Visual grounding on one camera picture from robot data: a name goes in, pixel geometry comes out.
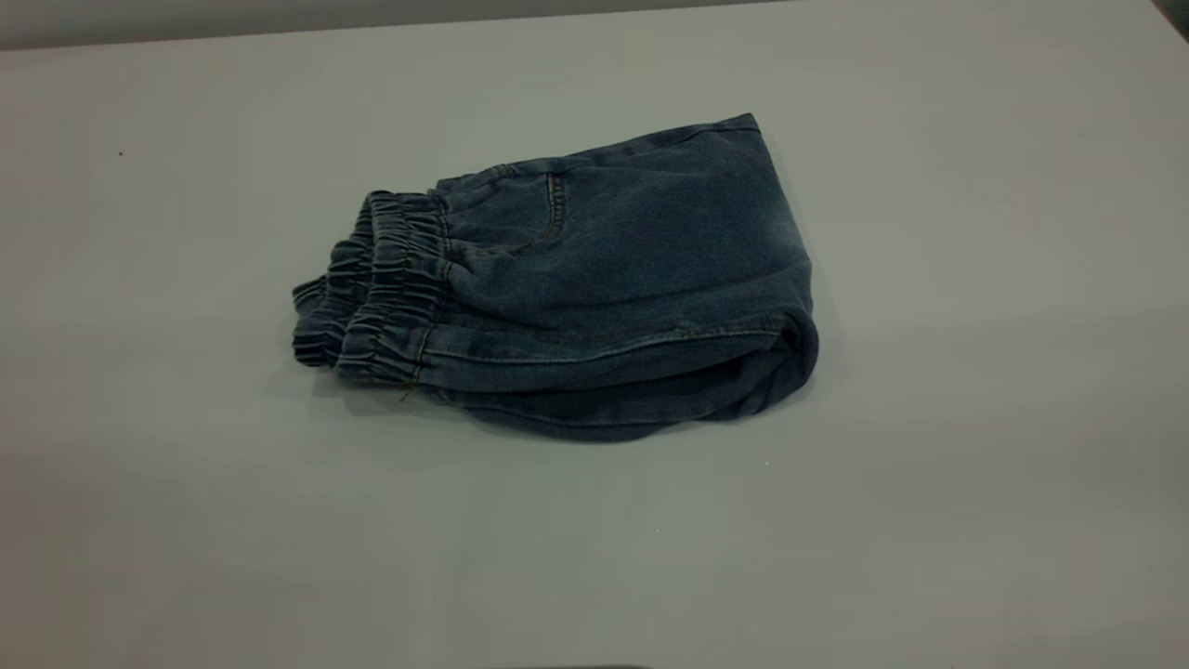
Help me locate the blue denim pants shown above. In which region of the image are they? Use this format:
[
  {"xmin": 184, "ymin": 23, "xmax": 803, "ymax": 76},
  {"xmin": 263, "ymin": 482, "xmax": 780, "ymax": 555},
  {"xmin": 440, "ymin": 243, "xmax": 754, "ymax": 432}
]
[{"xmin": 292, "ymin": 113, "xmax": 820, "ymax": 443}]

